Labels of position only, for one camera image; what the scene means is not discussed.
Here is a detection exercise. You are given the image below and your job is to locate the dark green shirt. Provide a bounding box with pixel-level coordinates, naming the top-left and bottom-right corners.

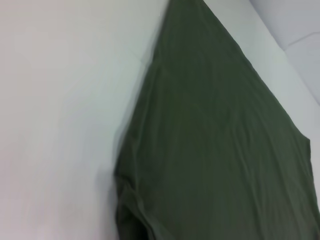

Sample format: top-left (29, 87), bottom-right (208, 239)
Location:
top-left (113, 0), bottom-right (316, 240)

